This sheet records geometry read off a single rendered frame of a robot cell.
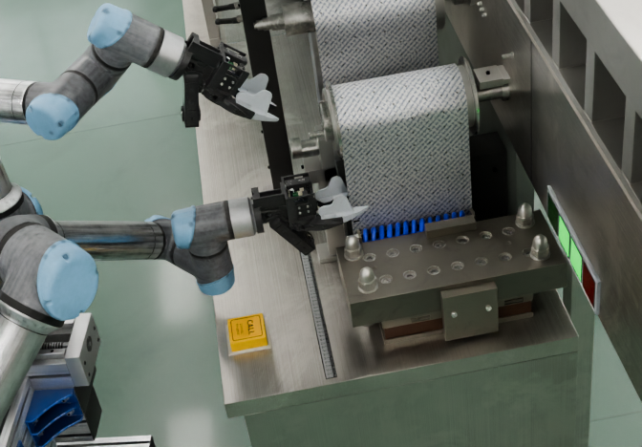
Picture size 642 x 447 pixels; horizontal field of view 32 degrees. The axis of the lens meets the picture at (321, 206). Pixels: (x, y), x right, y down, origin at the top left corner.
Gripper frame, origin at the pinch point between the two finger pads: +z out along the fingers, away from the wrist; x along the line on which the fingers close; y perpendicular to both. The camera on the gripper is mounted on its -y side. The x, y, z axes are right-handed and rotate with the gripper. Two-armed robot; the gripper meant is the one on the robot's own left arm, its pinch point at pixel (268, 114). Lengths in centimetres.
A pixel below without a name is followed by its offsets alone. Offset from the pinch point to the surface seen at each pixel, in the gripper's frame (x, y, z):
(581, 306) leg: 8, -15, 95
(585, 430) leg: 8, -47, 125
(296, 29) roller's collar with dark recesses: 22.7, 8.2, 4.4
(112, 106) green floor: 225, -137, 37
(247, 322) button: -13.7, -35.5, 15.3
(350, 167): -5.5, -0.3, 17.2
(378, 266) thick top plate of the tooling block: -16.9, -10.7, 28.4
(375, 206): -5.5, -5.6, 26.8
